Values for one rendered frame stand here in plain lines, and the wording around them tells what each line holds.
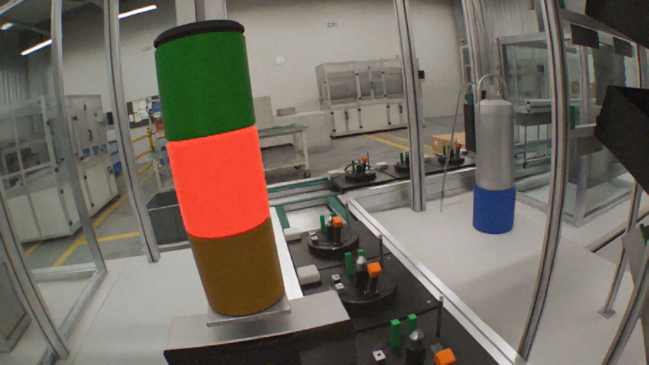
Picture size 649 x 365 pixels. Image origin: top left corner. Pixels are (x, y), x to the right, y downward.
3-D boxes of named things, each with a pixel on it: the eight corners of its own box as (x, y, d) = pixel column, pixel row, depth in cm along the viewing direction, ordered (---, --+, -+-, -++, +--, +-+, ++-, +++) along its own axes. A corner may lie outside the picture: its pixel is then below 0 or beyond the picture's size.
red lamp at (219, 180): (274, 227, 17) (258, 129, 15) (179, 244, 16) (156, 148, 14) (267, 199, 21) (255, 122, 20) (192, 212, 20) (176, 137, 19)
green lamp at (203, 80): (258, 127, 15) (245, 25, 14) (156, 147, 14) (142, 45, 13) (255, 121, 20) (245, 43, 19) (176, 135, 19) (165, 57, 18)
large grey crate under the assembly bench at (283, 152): (297, 158, 557) (295, 145, 551) (261, 164, 545) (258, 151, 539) (293, 154, 595) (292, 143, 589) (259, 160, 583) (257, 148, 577)
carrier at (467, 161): (483, 165, 153) (483, 140, 149) (444, 173, 148) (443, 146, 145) (456, 156, 175) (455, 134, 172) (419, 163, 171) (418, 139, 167)
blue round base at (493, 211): (521, 227, 104) (524, 187, 100) (490, 238, 101) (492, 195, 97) (495, 214, 119) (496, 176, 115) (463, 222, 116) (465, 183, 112)
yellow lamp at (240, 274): (290, 308, 18) (274, 229, 17) (205, 321, 17) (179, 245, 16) (279, 267, 23) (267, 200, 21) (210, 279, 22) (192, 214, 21)
